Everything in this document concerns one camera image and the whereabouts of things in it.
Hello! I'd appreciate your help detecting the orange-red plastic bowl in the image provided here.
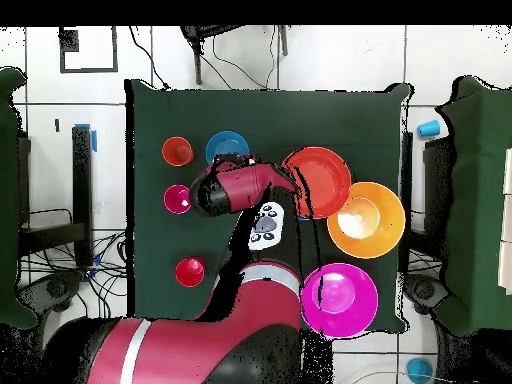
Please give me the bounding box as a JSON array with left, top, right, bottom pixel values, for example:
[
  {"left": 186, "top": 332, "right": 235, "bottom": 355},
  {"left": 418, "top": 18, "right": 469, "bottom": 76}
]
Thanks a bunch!
[{"left": 280, "top": 146, "right": 353, "bottom": 220}]

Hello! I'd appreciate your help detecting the orange plastic cup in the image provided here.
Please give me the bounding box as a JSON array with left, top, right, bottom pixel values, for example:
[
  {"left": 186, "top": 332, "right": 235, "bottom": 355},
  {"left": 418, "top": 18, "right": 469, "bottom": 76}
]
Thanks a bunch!
[{"left": 161, "top": 136, "right": 196, "bottom": 168}]

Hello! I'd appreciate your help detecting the small ringed blue bowl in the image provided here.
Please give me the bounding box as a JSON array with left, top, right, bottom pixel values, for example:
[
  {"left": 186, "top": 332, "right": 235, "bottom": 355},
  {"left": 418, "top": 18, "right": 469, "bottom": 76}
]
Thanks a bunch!
[{"left": 205, "top": 130, "right": 251, "bottom": 165}]

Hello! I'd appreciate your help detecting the white box stack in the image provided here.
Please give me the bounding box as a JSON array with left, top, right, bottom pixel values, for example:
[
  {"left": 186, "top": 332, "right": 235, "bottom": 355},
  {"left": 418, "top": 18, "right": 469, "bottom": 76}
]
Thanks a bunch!
[{"left": 497, "top": 147, "right": 512, "bottom": 295}]

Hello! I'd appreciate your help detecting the dark green tablecloth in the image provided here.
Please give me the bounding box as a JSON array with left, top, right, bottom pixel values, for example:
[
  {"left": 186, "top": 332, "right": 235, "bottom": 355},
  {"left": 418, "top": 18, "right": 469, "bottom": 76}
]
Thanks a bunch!
[{"left": 121, "top": 78, "right": 413, "bottom": 335}]

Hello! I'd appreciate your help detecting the black table frame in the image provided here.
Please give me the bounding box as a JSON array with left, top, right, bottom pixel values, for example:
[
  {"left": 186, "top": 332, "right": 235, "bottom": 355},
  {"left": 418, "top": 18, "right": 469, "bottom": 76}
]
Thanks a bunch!
[
  {"left": 399, "top": 131, "right": 455, "bottom": 261},
  {"left": 17, "top": 125, "right": 95, "bottom": 267}
]

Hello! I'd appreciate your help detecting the large pink plastic bowl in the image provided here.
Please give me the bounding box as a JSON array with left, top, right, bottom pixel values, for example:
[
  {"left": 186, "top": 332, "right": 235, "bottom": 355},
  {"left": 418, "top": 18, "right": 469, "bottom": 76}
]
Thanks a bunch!
[{"left": 299, "top": 262, "right": 380, "bottom": 340}]

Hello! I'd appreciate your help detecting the green cloth side table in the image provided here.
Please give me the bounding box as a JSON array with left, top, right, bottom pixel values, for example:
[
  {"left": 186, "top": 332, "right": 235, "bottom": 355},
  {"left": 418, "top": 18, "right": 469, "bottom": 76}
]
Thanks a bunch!
[
  {"left": 0, "top": 66, "right": 39, "bottom": 331},
  {"left": 433, "top": 75, "right": 512, "bottom": 337}
]

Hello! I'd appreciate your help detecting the black camera tripod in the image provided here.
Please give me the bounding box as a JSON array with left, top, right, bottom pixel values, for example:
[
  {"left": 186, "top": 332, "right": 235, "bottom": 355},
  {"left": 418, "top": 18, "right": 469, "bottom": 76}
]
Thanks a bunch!
[{"left": 179, "top": 25, "right": 289, "bottom": 86}]

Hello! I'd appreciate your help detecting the large yellow-orange plastic bowl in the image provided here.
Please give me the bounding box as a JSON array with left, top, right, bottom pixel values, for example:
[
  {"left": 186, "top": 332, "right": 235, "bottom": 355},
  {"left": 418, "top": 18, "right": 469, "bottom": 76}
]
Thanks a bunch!
[{"left": 326, "top": 181, "right": 407, "bottom": 260}]

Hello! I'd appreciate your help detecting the red plastic cup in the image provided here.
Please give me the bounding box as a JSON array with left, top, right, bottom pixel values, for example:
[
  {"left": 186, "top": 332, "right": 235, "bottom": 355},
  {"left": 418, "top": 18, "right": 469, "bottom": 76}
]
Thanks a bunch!
[{"left": 174, "top": 256, "right": 206, "bottom": 289}]

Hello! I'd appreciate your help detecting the magenta plastic cup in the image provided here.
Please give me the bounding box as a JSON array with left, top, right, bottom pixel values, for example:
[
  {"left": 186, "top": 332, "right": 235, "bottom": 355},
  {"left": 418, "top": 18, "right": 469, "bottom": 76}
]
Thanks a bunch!
[{"left": 162, "top": 183, "right": 195, "bottom": 215}]

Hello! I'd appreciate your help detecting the blue plastic cup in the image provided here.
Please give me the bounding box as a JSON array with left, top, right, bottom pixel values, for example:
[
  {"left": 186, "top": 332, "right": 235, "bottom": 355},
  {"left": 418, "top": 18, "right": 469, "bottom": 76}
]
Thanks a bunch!
[
  {"left": 405, "top": 357, "right": 435, "bottom": 384},
  {"left": 416, "top": 118, "right": 441, "bottom": 139}
]

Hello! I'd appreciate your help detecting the tangle of cables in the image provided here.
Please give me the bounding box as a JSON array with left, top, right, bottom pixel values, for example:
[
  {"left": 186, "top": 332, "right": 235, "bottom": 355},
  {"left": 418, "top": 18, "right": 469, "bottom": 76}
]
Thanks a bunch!
[{"left": 19, "top": 229, "right": 133, "bottom": 321}]

